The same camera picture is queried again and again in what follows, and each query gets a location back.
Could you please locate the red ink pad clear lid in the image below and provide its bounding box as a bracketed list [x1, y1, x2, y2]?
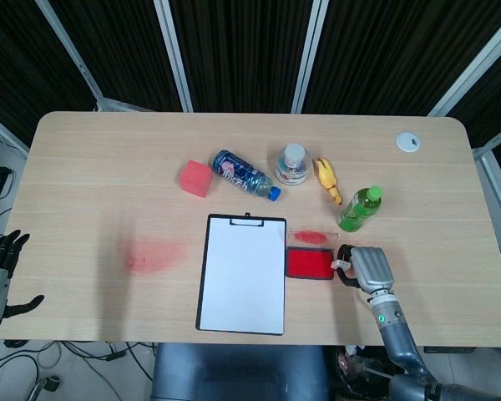
[285, 228, 340, 282]

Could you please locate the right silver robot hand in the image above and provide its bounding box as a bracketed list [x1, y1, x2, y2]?
[336, 245, 397, 295]

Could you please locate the blue label water bottle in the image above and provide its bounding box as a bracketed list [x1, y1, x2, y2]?
[211, 149, 282, 202]

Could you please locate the red and black bag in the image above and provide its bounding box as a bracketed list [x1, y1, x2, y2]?
[337, 347, 387, 388]

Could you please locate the clear jar with white lid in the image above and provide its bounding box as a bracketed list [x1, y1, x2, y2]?
[275, 143, 311, 186]

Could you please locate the black floor cable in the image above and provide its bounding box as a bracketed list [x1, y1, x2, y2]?
[2, 338, 124, 365]

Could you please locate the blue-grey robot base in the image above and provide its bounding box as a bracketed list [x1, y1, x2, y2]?
[151, 343, 331, 401]

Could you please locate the green tea bottle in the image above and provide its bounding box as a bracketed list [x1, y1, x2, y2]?
[337, 185, 384, 233]

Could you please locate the black clipboard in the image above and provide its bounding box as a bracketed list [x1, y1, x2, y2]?
[195, 212, 288, 337]

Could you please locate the yellow rubber chicken toy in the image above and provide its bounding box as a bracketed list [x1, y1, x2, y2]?
[312, 157, 344, 206]

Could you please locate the white paper sheet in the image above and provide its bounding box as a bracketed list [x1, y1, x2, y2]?
[200, 216, 287, 334]

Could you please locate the black partition screen white frame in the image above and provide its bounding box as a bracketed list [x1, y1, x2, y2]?
[291, 0, 501, 118]
[0, 0, 105, 154]
[37, 0, 193, 113]
[154, 0, 326, 114]

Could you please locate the black table crossbar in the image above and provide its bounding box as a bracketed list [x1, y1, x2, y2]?
[423, 345, 501, 354]

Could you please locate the white cable grommet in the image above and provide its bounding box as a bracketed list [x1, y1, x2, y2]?
[395, 131, 422, 152]

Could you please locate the red foam cube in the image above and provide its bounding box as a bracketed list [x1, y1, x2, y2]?
[178, 160, 214, 198]

